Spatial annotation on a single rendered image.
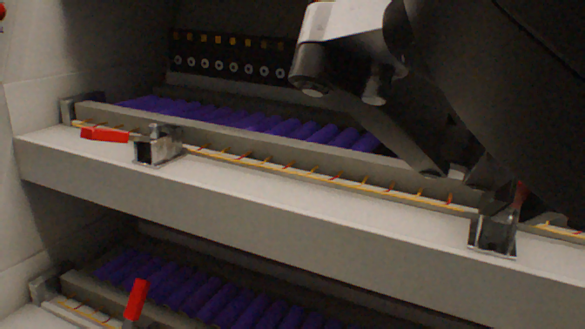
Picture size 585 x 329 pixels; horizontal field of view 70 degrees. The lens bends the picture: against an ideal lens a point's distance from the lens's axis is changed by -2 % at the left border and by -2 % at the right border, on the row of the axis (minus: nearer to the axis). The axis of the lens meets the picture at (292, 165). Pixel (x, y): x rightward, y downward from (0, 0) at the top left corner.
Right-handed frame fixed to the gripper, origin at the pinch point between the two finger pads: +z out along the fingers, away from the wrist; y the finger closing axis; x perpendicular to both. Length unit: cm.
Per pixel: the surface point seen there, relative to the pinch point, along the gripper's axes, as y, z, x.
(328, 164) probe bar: -12.4, 10.8, 0.4
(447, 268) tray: -2.2, 7.0, -4.8
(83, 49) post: -42.6, 10.9, 7.2
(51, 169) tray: -37.4, 7.6, -5.9
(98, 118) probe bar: -36.9, 10.6, 0.1
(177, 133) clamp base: -25.8, 8.9, 0.0
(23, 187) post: -42.6, 9.4, -8.6
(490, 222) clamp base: -0.2, 9.3, -1.3
